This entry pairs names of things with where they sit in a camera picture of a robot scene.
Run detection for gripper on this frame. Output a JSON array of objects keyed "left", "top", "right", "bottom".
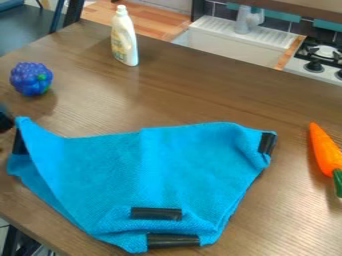
[{"left": 0, "top": 105, "right": 17, "bottom": 134}]

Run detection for blue cloth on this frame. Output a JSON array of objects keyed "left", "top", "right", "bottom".
[{"left": 5, "top": 115, "right": 280, "bottom": 254}]

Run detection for blue toy grapes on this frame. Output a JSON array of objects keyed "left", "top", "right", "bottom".
[{"left": 8, "top": 61, "right": 55, "bottom": 98}]

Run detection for white bottle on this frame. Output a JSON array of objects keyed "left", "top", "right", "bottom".
[{"left": 109, "top": 4, "right": 141, "bottom": 67}]

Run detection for toy sink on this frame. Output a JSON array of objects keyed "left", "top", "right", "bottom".
[{"left": 169, "top": 14, "right": 301, "bottom": 69}]

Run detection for toy stove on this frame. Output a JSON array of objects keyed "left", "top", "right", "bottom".
[{"left": 283, "top": 35, "right": 342, "bottom": 87}]

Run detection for orange toy carrot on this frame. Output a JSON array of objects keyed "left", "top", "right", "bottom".
[{"left": 308, "top": 121, "right": 342, "bottom": 199}]

